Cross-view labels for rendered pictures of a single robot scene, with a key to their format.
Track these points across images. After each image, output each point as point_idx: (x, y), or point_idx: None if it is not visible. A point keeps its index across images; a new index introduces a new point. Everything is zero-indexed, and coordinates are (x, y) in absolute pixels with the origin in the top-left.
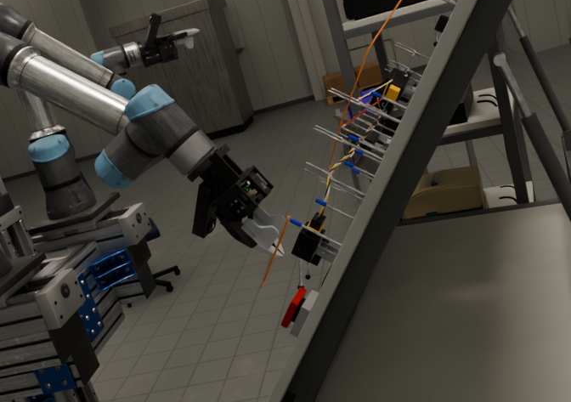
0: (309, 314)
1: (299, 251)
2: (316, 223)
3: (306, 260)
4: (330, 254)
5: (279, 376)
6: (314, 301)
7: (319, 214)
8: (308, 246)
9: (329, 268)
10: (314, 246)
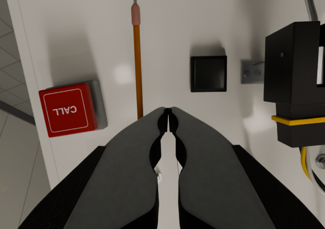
0: (42, 152)
1: (280, 46)
2: (283, 136)
3: (269, 37)
4: (260, 77)
5: (17, 45)
6: (48, 168)
7: (303, 151)
8: (272, 75)
9: (207, 88)
10: (265, 86)
